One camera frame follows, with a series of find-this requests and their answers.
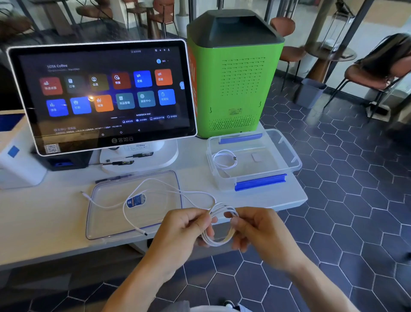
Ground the clear plastic lid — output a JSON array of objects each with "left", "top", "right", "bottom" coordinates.
[{"left": 86, "top": 170, "right": 184, "bottom": 241}]

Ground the round wooden table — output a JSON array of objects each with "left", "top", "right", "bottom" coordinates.
[{"left": 303, "top": 42, "right": 357, "bottom": 84}]

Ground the dark pedestal table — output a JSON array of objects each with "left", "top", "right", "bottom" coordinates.
[{"left": 32, "top": 0, "right": 76, "bottom": 36}]

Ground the brown padded armchair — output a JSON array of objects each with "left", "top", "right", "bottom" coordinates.
[
  {"left": 75, "top": 0, "right": 113, "bottom": 24},
  {"left": 0, "top": 8, "right": 36, "bottom": 42}
]

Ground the grey waste bin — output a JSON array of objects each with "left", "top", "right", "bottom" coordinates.
[{"left": 295, "top": 78, "right": 328, "bottom": 109}]

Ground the person's right hand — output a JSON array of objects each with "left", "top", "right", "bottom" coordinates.
[{"left": 229, "top": 207, "right": 308, "bottom": 274}]

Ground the green cabinet machine grey top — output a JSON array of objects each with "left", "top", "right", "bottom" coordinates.
[{"left": 187, "top": 9, "right": 286, "bottom": 139}]

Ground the black pen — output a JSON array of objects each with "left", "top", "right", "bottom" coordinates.
[{"left": 95, "top": 173, "right": 133, "bottom": 184}]

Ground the orange brown chair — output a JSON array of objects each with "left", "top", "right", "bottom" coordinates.
[
  {"left": 151, "top": 0, "right": 176, "bottom": 40},
  {"left": 123, "top": 0, "right": 147, "bottom": 30},
  {"left": 269, "top": 16, "right": 307, "bottom": 92}
]

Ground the person's left hand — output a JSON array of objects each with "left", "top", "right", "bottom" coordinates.
[{"left": 146, "top": 207, "right": 219, "bottom": 281}]

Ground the white cable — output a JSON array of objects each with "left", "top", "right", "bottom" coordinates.
[
  {"left": 211, "top": 149, "right": 238, "bottom": 169},
  {"left": 200, "top": 201, "right": 241, "bottom": 247},
  {"left": 80, "top": 177, "right": 216, "bottom": 237}
]

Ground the black receipt printer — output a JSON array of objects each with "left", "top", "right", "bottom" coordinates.
[{"left": 32, "top": 149, "right": 94, "bottom": 171}]

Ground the clear container with blue clips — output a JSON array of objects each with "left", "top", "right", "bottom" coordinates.
[{"left": 206, "top": 128, "right": 303, "bottom": 192}]

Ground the white label printer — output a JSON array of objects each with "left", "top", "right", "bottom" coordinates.
[{"left": 0, "top": 111, "right": 48, "bottom": 190}]

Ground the black frame glass lantern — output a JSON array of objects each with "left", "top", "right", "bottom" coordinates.
[{"left": 321, "top": 0, "right": 356, "bottom": 54}]

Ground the white planter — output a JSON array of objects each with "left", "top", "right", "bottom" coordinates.
[{"left": 175, "top": 0, "right": 191, "bottom": 39}]

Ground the small round brown table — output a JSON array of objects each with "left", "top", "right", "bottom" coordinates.
[{"left": 145, "top": 5, "right": 161, "bottom": 40}]

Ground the white touchscreen terminal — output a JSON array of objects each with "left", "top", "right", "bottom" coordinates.
[{"left": 6, "top": 38, "right": 198, "bottom": 174}]

